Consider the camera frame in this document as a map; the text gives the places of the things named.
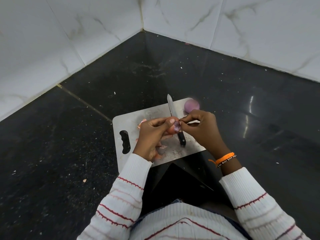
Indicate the person's left hand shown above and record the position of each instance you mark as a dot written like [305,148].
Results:
[150,137]

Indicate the person's right hand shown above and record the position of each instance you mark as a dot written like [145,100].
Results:
[206,129]

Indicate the onion peel piece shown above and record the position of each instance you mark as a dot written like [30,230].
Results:
[157,156]
[162,147]
[141,123]

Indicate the purple onion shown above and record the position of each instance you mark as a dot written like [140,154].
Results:
[173,128]
[192,105]

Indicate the person's right forearm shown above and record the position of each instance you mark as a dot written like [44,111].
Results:
[260,207]

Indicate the person's left forearm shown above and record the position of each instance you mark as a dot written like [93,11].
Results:
[120,199]

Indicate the steel cutting board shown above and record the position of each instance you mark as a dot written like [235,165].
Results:
[130,122]

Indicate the orange thread wristband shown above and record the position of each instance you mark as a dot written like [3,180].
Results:
[223,157]

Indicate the white red striped sweater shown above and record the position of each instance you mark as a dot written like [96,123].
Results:
[185,219]

